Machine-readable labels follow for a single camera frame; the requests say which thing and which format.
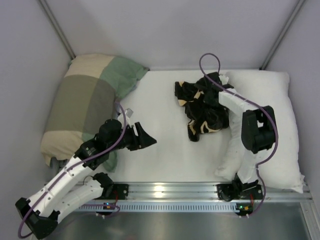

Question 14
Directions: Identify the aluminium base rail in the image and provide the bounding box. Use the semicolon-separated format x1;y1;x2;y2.
74;181;313;201

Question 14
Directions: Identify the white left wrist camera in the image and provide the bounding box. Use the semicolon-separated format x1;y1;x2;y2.
117;108;134;127

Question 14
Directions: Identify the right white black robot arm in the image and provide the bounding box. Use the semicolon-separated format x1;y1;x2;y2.
202;72;279;195

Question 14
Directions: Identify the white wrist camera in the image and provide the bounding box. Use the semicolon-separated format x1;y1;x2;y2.
117;108;134;127
219;74;229;85

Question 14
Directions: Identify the left aluminium corner post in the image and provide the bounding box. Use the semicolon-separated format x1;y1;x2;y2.
36;0;76;60

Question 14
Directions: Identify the right aluminium corner post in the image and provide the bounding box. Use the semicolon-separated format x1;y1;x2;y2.
259;0;308;71

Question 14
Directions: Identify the white pillow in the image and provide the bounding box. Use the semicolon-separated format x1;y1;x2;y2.
214;69;306;195

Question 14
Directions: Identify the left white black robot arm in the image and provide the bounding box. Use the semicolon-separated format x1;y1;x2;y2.
15;119;157;240

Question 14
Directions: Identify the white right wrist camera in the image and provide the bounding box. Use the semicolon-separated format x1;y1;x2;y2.
219;74;229;85

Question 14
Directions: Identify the perforated grey cable duct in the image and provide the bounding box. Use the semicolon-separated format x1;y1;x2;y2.
75;199;252;213

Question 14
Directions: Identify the black floral plush pillowcase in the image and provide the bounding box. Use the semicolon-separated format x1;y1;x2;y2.
174;76;229;142

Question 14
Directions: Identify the aluminium corner post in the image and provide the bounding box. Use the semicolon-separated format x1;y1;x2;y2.
259;0;308;71
36;0;76;60

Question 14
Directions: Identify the green beige patchwork pillow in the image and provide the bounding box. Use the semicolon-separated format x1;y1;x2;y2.
40;53;149;166

